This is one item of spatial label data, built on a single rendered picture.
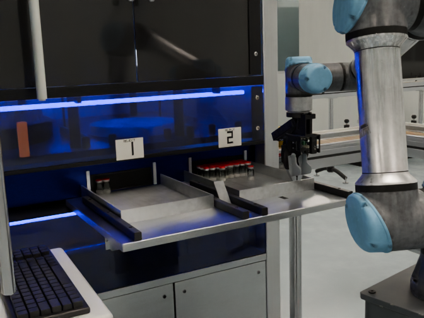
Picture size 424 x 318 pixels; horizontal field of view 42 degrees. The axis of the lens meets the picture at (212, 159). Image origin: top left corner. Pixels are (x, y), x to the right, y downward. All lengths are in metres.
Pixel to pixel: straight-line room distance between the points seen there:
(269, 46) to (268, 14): 0.10
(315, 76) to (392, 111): 0.39
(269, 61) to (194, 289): 0.78
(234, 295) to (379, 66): 1.08
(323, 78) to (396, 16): 0.39
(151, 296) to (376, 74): 1.03
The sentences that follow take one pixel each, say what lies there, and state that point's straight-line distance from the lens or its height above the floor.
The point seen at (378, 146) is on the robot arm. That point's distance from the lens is 1.08.
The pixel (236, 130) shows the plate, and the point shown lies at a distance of 1.79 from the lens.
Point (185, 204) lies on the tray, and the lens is 1.44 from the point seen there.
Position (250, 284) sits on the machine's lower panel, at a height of 0.50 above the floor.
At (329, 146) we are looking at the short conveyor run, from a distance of 2.18.
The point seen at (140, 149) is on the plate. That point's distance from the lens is 1.64.
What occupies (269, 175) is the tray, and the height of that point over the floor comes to 0.89.
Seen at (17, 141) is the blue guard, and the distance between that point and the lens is 1.55.
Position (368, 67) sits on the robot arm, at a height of 1.25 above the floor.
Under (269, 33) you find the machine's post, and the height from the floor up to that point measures 1.34.
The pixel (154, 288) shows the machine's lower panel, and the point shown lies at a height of 0.57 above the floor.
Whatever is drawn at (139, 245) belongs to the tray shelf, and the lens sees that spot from 1.26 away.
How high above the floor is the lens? 1.28
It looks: 10 degrees down
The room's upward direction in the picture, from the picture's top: 2 degrees counter-clockwise
